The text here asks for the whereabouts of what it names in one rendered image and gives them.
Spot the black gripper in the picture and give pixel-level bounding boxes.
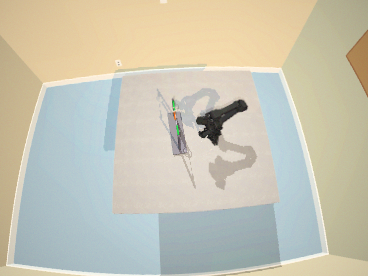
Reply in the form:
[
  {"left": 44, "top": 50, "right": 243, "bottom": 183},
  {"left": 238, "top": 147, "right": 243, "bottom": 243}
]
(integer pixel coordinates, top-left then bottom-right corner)
[{"left": 202, "top": 123, "right": 222, "bottom": 146}]

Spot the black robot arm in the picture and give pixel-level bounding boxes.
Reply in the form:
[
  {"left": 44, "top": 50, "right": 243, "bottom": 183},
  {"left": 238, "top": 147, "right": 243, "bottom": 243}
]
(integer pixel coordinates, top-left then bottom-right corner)
[{"left": 196, "top": 99, "right": 248, "bottom": 138}]

